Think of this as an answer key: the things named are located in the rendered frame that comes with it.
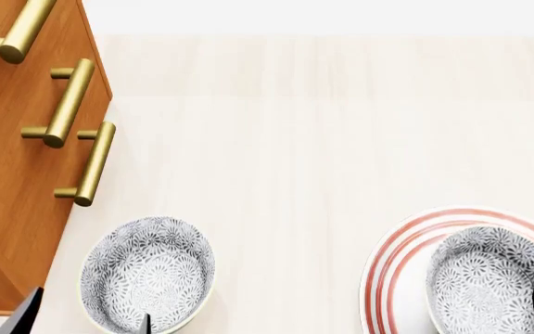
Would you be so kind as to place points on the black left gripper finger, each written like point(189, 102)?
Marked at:
point(23, 315)
point(144, 327)

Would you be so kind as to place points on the grey floral patterned bowl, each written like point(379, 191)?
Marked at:
point(480, 275)
point(151, 275)

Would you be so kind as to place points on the white plate red stripes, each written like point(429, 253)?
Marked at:
point(390, 278)

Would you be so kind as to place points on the wooden drawer cabinet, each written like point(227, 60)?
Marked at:
point(7, 181)

